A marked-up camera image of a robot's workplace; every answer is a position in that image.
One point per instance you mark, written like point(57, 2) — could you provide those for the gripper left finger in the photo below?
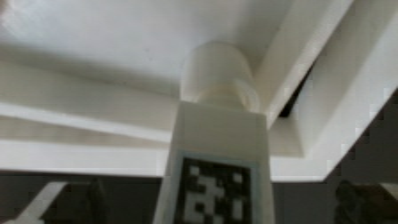
point(68, 203)

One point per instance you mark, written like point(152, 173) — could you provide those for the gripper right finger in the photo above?
point(367, 204)

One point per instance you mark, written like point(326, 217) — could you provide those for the white leg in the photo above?
point(215, 189)

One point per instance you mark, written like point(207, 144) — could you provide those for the white square tabletop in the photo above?
point(91, 59)

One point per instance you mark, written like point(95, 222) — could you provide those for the white U-shaped fence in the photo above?
point(347, 90)

